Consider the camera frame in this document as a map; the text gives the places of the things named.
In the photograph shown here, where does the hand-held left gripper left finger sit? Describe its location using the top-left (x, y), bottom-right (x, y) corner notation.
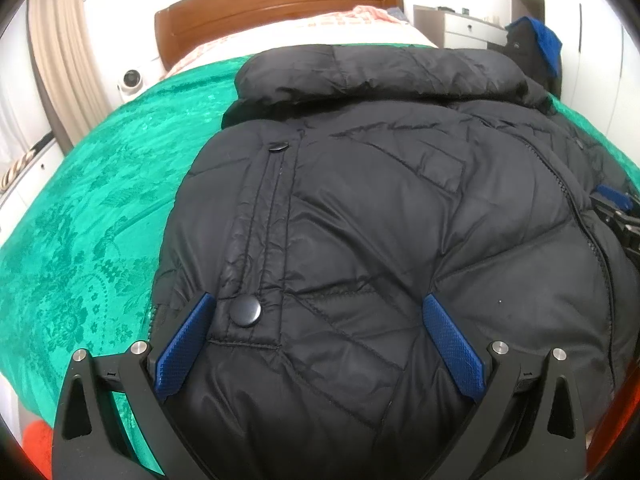
top-left (51, 292), bottom-right (217, 480)

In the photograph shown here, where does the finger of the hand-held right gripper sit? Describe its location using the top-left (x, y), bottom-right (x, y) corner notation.
top-left (594, 184), bottom-right (635, 212)
top-left (591, 200), bottom-right (640, 256)

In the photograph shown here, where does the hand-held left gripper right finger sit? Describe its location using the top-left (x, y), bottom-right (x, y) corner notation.
top-left (422, 294), bottom-right (588, 480)

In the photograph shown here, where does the black puffer jacket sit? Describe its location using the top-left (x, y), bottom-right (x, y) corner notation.
top-left (150, 42), bottom-right (640, 480)

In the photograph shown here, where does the chair with dark clothes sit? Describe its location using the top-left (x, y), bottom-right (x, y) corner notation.
top-left (502, 22), bottom-right (563, 98)

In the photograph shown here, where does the white wardrobe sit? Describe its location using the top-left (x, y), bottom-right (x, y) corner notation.
top-left (560, 5), bottom-right (640, 161)

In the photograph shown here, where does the green patterned blanket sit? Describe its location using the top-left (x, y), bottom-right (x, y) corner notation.
top-left (0, 52), bottom-right (640, 476)

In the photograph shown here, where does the blue cloth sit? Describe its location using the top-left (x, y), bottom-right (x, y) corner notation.
top-left (515, 16), bottom-right (562, 76)

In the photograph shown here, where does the white low cabinet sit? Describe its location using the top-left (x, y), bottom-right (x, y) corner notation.
top-left (0, 135), bottom-right (66, 241)

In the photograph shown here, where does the white dresser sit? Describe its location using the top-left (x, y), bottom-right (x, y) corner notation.
top-left (414, 4), bottom-right (508, 51)

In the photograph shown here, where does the white sheer curtain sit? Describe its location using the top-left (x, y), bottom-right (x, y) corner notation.
top-left (0, 25), bottom-right (51, 161)

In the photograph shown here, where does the beige curtain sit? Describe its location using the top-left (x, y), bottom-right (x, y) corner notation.
top-left (27, 0), bottom-right (113, 151)

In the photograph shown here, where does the pink striped bedsheet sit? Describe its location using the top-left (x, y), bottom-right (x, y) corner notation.
top-left (165, 5), bottom-right (441, 78)

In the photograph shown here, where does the wooden headboard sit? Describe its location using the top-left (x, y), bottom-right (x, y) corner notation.
top-left (154, 0), bottom-right (405, 72)

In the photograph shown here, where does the braided rope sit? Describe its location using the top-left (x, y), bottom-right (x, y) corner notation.
top-left (0, 142), bottom-right (46, 191)

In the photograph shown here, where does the white round camera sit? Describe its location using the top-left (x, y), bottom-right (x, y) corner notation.
top-left (118, 69), bottom-right (146, 96)

